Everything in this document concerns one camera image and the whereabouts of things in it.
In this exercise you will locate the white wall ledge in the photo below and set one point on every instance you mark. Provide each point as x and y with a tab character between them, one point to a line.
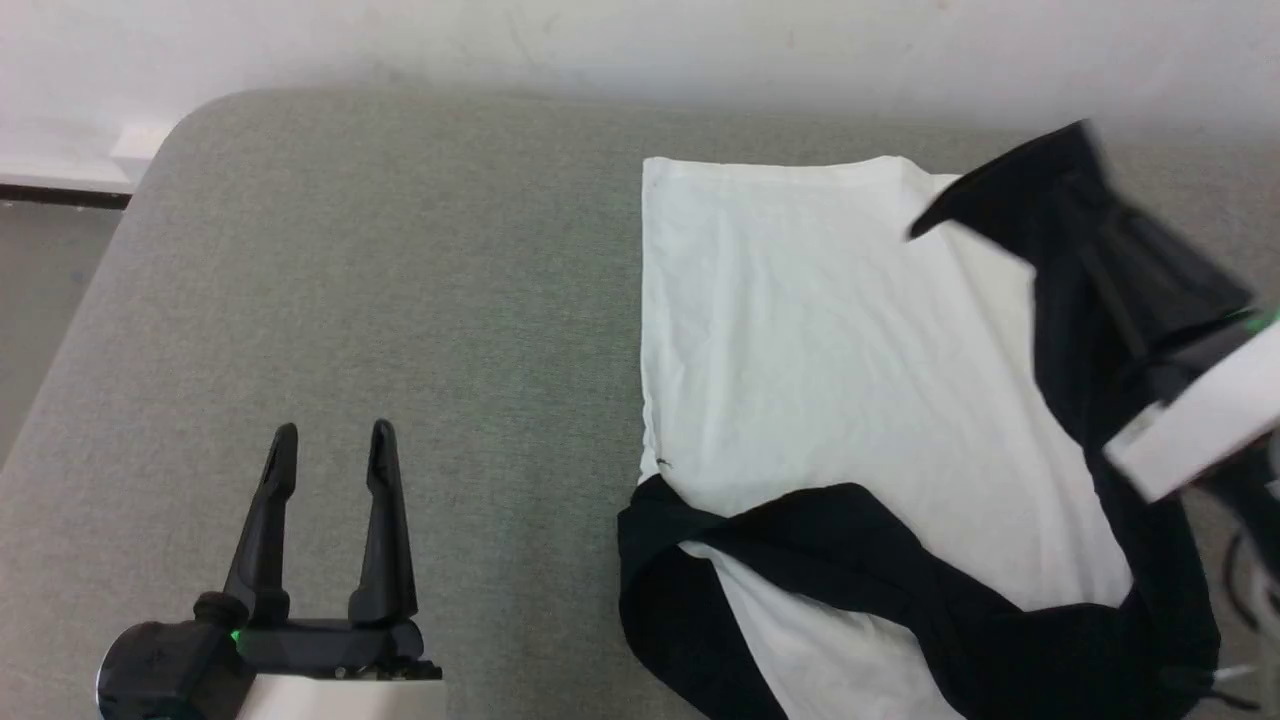
70	160

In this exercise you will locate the black and white shirt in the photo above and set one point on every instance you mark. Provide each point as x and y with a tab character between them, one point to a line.
850	350

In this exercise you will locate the grey fabric sofa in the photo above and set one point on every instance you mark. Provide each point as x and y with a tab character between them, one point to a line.
400	300

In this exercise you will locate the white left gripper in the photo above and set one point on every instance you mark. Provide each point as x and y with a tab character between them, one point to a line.
300	670

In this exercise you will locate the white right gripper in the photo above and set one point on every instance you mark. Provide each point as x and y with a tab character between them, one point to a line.
1210	410

